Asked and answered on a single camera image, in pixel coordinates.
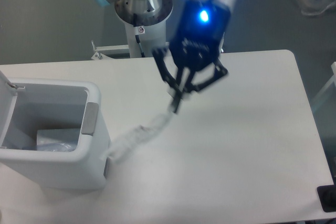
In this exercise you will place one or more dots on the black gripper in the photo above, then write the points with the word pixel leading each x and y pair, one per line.
pixel 195 45

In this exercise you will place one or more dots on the white plastic wrapper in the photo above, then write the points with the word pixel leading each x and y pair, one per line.
pixel 125 144

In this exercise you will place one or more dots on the crushed clear plastic bottle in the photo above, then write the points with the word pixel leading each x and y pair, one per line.
pixel 53 147

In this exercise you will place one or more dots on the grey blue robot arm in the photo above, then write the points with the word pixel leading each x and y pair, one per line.
pixel 189 62

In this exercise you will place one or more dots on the white trash can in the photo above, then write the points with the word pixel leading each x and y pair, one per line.
pixel 29 105

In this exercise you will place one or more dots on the black device at table edge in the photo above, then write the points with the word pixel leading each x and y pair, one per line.
pixel 327 197

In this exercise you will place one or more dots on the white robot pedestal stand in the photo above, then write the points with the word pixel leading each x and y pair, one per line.
pixel 145 22

